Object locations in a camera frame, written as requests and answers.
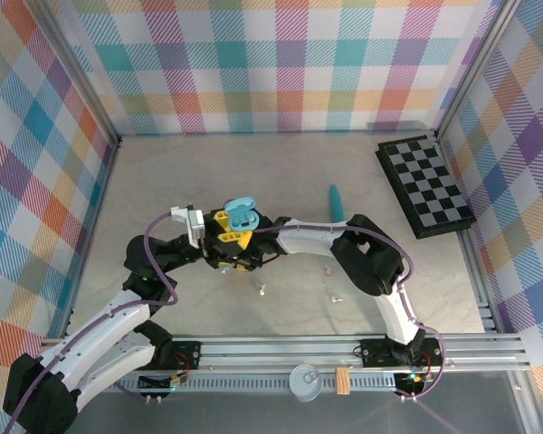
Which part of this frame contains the slotted grey cable duct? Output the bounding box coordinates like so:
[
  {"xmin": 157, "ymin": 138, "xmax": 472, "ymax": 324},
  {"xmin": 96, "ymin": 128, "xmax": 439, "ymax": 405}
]
[{"xmin": 112, "ymin": 377, "xmax": 404, "ymax": 395}]

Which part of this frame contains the aluminium frame post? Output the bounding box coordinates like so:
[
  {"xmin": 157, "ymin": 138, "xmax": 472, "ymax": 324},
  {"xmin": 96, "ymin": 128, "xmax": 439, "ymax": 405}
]
[
  {"xmin": 35, "ymin": 0, "xmax": 122, "ymax": 150},
  {"xmin": 433, "ymin": 0, "xmax": 526, "ymax": 144}
]

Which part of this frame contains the black controller board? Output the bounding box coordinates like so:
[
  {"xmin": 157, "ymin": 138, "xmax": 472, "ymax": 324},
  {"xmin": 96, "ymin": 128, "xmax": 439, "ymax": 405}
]
[
  {"xmin": 138, "ymin": 373, "xmax": 192, "ymax": 404},
  {"xmin": 395, "ymin": 371, "xmax": 431, "ymax": 402}
]

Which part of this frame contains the blue earbud charging case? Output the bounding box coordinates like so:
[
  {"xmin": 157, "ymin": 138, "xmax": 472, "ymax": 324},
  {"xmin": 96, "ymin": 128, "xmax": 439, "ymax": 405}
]
[{"xmin": 224, "ymin": 195, "xmax": 260, "ymax": 232}]

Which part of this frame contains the left black controller board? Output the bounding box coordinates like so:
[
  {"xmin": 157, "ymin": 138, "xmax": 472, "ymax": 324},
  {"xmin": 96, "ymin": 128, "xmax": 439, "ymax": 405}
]
[{"xmin": 138, "ymin": 373, "xmax": 192, "ymax": 404}]

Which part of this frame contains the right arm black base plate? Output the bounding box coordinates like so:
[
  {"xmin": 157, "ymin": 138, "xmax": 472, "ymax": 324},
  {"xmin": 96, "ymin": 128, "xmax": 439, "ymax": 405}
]
[{"xmin": 359, "ymin": 336, "xmax": 444, "ymax": 368}]

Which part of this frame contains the black grey chessboard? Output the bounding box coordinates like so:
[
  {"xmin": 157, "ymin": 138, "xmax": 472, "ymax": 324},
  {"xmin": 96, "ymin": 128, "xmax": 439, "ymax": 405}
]
[{"xmin": 376, "ymin": 135, "xmax": 477, "ymax": 241}]

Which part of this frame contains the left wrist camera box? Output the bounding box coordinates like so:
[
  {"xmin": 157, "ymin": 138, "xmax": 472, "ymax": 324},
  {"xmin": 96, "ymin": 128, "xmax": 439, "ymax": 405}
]
[{"xmin": 170, "ymin": 205, "xmax": 205, "ymax": 250}]

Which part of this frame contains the teal cylindrical tube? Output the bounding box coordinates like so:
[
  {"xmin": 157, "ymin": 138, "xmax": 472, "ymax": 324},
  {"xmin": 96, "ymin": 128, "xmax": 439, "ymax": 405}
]
[{"xmin": 328, "ymin": 183, "xmax": 348, "ymax": 223}]

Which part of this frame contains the right black controller board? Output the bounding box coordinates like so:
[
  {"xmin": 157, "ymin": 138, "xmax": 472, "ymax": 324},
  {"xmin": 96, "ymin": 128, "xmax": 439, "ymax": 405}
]
[{"xmin": 395, "ymin": 371, "xmax": 431, "ymax": 402}]

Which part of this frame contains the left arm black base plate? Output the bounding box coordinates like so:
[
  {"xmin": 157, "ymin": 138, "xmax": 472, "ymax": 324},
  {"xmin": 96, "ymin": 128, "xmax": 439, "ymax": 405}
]
[{"xmin": 162, "ymin": 341, "xmax": 202, "ymax": 371}]

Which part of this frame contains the aluminium mounting rail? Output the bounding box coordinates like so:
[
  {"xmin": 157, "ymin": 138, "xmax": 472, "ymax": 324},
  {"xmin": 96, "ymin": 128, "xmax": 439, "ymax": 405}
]
[{"xmin": 40, "ymin": 333, "xmax": 531, "ymax": 375}]

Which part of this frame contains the silver tin can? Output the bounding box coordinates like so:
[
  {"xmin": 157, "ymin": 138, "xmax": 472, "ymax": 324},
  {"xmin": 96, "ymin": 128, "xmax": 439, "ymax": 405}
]
[{"xmin": 289, "ymin": 363, "xmax": 323, "ymax": 401}]

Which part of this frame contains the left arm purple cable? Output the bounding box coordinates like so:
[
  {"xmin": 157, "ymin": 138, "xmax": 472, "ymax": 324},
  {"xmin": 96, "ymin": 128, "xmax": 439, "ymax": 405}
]
[{"xmin": 2, "ymin": 212, "xmax": 180, "ymax": 434}]

